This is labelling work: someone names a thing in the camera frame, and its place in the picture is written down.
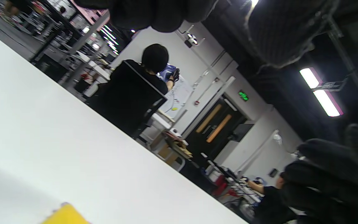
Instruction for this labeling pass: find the yellow felt square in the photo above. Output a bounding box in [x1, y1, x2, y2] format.
[41, 202, 91, 224]

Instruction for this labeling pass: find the black double door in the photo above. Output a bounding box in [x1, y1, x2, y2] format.
[185, 96, 248, 163]

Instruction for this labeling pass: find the white wall-mounted tracking camera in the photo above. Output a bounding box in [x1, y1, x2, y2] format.
[184, 30, 206, 49]

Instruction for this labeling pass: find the person's right hand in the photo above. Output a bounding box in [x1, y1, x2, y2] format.
[280, 123, 358, 224]

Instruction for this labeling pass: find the white wall chart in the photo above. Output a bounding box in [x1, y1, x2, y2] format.
[159, 75, 194, 119]

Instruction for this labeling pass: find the blue cloth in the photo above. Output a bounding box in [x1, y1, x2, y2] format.
[158, 64, 178, 83]

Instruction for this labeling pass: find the pink display screen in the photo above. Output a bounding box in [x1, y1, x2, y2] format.
[70, 0, 110, 25]

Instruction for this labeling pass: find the brown cloth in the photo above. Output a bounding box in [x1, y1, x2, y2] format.
[165, 136, 194, 160]

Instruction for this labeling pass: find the long ceiling light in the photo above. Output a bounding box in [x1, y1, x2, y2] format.
[300, 67, 320, 89]
[313, 90, 344, 117]

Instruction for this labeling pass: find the person's left hand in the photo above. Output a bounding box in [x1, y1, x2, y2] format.
[73, 0, 333, 68]

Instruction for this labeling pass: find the black monitor on arm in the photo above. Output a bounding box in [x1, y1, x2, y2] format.
[231, 123, 255, 143]

